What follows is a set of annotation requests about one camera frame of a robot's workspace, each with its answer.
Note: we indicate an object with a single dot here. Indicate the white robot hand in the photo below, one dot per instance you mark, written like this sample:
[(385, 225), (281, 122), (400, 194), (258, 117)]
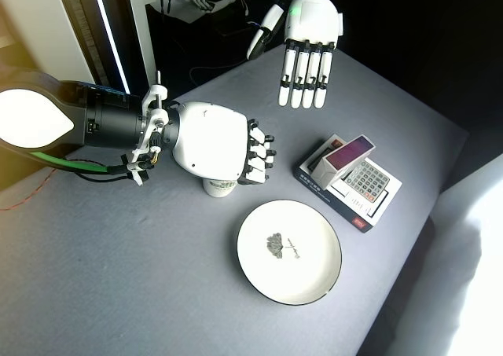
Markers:
[(312, 18), (212, 140)]

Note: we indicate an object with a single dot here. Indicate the white paper cup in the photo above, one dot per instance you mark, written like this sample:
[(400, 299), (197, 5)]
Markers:
[(219, 189)]

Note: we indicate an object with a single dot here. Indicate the small white maroon box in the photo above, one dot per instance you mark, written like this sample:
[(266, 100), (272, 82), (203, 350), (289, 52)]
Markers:
[(346, 157)]

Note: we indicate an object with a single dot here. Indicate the white plate with dark rim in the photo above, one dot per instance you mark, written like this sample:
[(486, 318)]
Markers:
[(291, 269)]

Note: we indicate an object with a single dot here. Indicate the white and blue box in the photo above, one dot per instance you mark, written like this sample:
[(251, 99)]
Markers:
[(369, 199)]

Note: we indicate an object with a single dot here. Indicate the grey table cloth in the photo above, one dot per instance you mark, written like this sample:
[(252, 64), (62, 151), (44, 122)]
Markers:
[(137, 273)]

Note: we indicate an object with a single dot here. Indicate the white metal cabinet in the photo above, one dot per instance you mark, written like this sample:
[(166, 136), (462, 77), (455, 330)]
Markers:
[(51, 26)]

